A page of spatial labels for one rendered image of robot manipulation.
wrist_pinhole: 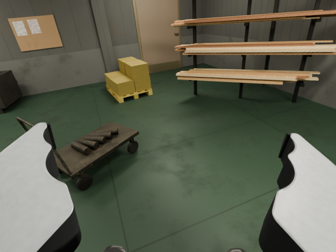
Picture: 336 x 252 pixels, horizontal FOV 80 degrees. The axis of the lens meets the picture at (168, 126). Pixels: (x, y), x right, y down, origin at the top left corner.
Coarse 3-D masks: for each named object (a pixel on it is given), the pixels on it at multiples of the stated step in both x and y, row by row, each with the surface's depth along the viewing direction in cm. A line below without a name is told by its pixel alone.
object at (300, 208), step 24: (288, 144) 11; (288, 168) 9; (312, 168) 8; (288, 192) 7; (312, 192) 7; (288, 216) 6; (312, 216) 6; (264, 240) 7; (288, 240) 6; (312, 240) 6
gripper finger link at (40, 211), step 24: (24, 144) 9; (48, 144) 9; (0, 168) 7; (24, 168) 7; (48, 168) 8; (0, 192) 6; (24, 192) 6; (48, 192) 7; (0, 216) 6; (24, 216) 6; (48, 216) 6; (72, 216) 6; (0, 240) 5; (24, 240) 5; (48, 240) 5; (72, 240) 6
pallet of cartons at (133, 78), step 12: (120, 60) 478; (132, 60) 468; (108, 72) 503; (120, 72) 493; (132, 72) 424; (144, 72) 436; (108, 84) 488; (120, 84) 420; (132, 84) 434; (144, 84) 447; (120, 96) 429; (132, 96) 455
